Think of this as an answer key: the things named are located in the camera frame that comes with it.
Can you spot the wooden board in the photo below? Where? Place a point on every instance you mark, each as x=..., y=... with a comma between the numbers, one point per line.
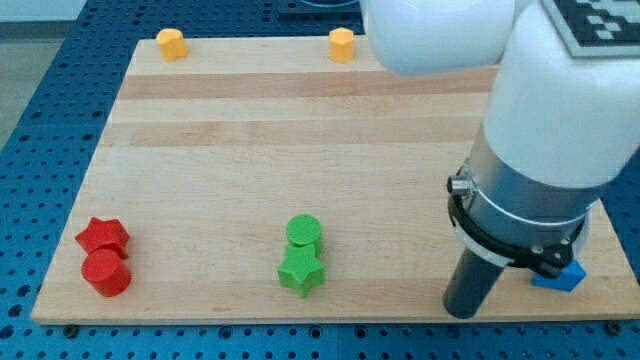
x=204, y=160

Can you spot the red cylinder block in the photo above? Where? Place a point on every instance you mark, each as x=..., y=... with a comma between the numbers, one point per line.
x=106, y=272

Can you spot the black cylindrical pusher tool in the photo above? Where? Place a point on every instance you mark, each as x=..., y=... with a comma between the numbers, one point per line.
x=471, y=282

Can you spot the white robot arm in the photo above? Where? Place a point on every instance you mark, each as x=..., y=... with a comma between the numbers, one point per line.
x=558, y=128

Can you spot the yellow block left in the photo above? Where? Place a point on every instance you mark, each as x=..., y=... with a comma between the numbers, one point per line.
x=172, y=44

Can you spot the black white fiducial marker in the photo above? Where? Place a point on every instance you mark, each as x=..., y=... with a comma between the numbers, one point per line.
x=596, y=28

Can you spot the blue block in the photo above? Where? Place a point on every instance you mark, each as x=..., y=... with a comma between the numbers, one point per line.
x=568, y=280

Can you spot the green star block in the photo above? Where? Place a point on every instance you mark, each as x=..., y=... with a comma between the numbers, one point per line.
x=301, y=270

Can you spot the red star block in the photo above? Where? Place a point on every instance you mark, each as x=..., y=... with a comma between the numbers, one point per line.
x=104, y=234

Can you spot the green cylinder block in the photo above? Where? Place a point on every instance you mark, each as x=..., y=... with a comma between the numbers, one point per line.
x=303, y=230

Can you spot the yellow hexagon block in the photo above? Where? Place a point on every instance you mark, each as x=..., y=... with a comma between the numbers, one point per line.
x=341, y=45

